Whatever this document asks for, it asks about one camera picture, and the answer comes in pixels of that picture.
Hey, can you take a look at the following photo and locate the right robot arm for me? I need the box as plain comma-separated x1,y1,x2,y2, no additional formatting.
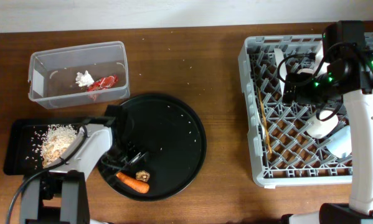
277,21,373,223

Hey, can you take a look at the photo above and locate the right black cable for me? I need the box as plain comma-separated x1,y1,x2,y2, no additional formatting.
276,42,373,122

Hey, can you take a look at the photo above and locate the grey dishwasher rack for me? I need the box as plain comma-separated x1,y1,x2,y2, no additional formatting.
238,34,352,189

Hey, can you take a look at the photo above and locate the orange carrot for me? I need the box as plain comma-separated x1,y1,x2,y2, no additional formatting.
116,172,149,194

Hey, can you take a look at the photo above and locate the small white cup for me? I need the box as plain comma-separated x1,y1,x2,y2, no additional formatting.
306,110,339,139

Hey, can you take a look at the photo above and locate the clear plastic waste bin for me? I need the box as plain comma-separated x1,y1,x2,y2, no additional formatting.
28,41,130,109

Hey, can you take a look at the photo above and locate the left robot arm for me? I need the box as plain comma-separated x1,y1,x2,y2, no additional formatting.
16,105,148,223

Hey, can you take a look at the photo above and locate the white saucer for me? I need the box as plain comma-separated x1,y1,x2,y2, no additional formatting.
274,48,287,79

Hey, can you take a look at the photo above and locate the white tissue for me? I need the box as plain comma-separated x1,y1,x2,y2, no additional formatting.
75,70,95,87

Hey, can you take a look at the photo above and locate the light blue plastic cup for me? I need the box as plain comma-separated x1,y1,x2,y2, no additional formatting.
326,126,352,159

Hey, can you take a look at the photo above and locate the wooden chopstick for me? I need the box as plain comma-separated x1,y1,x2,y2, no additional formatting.
257,89,272,154

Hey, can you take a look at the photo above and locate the red snack wrapper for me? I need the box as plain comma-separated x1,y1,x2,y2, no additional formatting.
87,75,118,92

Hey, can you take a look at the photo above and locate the black rectangular tray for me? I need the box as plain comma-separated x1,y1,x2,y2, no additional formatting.
2,116,112,176

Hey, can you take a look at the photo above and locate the black cable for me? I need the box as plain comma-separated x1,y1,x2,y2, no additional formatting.
276,42,373,122
5,124,89,224

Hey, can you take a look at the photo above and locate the left black cable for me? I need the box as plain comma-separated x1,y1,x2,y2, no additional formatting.
5,124,89,224

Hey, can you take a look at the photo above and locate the peanut shells and rice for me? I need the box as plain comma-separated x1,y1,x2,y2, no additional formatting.
25,124,77,168

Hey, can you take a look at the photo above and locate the round black serving tray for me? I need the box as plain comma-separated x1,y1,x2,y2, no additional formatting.
97,93,207,202

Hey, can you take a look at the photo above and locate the white plastic fork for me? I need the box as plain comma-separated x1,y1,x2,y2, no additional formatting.
260,118,267,141

